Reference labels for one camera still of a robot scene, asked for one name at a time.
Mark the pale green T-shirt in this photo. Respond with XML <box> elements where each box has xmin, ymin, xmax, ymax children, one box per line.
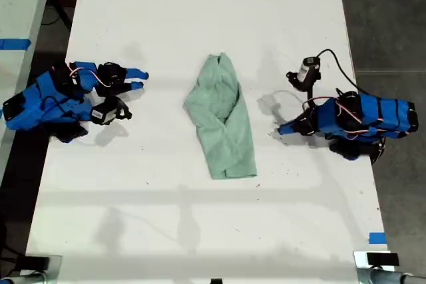
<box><xmin>182</xmin><ymin>51</ymin><xmax>259</xmax><ymax>181</ymax></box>

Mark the long blue tape strip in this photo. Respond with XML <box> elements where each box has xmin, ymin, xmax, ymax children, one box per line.
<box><xmin>0</xmin><ymin>38</ymin><xmax>32</xmax><ymax>51</ymax></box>

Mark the white side table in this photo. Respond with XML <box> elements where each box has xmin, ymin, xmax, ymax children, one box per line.
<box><xmin>0</xmin><ymin>0</ymin><xmax>57</xmax><ymax>178</ymax></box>

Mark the short blue tape strip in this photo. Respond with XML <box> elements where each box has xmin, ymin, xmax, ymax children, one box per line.
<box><xmin>368</xmin><ymin>231</ymin><xmax>388</xmax><ymax>245</ymax></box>

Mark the small black box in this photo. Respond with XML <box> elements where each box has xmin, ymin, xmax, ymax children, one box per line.
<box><xmin>366</xmin><ymin>251</ymin><xmax>400</xmax><ymax>267</ymax></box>
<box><xmin>22</xmin><ymin>255</ymin><xmax>51</xmax><ymax>271</ymax></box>

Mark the grey metal pipe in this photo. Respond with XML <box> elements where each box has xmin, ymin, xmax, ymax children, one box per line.
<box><xmin>0</xmin><ymin>270</ymin><xmax>56</xmax><ymax>284</ymax></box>
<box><xmin>357</xmin><ymin>266</ymin><xmax>426</xmax><ymax>284</ymax></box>

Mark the red white servo wire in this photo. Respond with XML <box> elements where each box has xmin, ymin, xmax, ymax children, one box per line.
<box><xmin>67</xmin><ymin>63</ymin><xmax>112</xmax><ymax>89</ymax></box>
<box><xmin>334</xmin><ymin>96</ymin><xmax>392</xmax><ymax>140</ymax></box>

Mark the black camera stalk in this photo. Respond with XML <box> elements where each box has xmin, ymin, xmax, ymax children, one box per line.
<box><xmin>301</xmin><ymin>81</ymin><xmax>317</xmax><ymax>106</ymax></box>

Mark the black camera box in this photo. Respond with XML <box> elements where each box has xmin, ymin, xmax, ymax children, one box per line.
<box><xmin>90</xmin><ymin>95</ymin><xmax>132</xmax><ymax>126</ymax></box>
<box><xmin>286</xmin><ymin>57</ymin><xmax>323</xmax><ymax>92</ymax></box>

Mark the black camera cable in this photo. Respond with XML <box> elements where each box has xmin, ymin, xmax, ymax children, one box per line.
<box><xmin>42</xmin><ymin>95</ymin><xmax>86</xmax><ymax>122</ymax></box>
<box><xmin>314</xmin><ymin>48</ymin><xmax>361</xmax><ymax>96</ymax></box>

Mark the metal corner bracket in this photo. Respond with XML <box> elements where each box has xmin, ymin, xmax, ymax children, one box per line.
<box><xmin>353</xmin><ymin>249</ymin><xmax>393</xmax><ymax>284</ymax></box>

